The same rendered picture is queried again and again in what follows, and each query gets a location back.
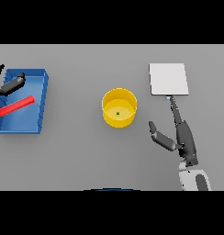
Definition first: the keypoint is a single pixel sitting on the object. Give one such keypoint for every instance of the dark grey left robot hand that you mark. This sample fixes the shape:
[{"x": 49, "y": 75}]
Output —
[{"x": 11, "y": 85}]

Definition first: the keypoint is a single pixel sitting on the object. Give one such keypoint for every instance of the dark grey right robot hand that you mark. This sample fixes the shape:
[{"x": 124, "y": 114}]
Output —
[{"x": 185, "y": 137}]

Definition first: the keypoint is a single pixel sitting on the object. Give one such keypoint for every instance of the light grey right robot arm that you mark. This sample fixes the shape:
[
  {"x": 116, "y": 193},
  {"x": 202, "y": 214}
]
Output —
[{"x": 193, "y": 180}]

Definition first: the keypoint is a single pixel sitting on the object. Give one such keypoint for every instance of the red beaker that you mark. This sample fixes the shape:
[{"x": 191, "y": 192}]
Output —
[{"x": 15, "y": 106}]

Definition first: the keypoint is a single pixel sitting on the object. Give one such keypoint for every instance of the yellow bowl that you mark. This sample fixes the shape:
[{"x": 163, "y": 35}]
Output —
[{"x": 119, "y": 107}]

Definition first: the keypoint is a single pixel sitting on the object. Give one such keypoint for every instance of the blue plastic tray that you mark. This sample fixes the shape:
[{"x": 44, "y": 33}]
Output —
[{"x": 22, "y": 102}]

